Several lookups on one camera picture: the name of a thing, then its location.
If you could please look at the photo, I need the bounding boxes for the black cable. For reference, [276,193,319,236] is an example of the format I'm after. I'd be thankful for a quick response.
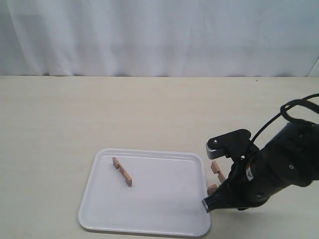
[250,93,319,144]

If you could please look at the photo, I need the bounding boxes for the white backdrop curtain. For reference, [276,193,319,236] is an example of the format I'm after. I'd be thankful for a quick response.
[0,0,319,77]

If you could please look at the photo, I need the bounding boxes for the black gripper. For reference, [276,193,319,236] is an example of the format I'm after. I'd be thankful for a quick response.
[201,129,272,213]

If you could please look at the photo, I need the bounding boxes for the wooden notched bar one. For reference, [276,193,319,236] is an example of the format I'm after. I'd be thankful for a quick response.
[112,157,133,187]

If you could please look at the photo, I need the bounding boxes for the white rectangular plastic tray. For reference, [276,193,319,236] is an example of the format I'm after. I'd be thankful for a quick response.
[78,148,211,237]

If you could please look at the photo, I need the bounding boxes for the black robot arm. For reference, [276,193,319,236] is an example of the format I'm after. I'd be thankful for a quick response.
[202,122,319,212]

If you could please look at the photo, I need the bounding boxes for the wooden notched bar two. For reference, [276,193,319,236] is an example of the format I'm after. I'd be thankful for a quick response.
[211,161,226,184]

